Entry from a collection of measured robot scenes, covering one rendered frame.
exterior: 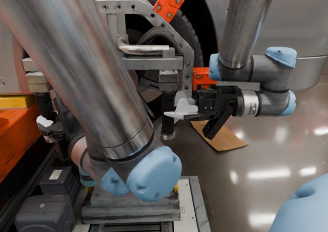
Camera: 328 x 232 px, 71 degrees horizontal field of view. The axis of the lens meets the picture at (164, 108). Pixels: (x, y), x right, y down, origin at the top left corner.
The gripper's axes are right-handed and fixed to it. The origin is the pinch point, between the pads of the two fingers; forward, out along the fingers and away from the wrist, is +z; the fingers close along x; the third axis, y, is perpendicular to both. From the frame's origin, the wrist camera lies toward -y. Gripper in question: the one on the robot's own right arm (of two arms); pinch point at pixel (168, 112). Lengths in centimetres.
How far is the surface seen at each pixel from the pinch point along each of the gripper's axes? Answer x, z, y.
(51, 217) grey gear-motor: -3, 42, -43
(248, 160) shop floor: -81, -69, -82
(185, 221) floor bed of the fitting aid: -24, -11, -75
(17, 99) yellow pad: -38, 64, -10
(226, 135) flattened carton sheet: -116, -62, -81
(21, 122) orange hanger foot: -29, 59, -17
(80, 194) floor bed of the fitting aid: -45, 48, -75
